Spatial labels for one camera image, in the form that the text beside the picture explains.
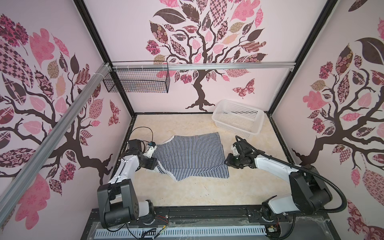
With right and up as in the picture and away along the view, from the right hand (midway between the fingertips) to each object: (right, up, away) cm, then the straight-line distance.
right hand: (225, 161), depth 89 cm
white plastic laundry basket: (+15, +27, +28) cm, 42 cm away
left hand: (-45, -1, -2) cm, 45 cm away
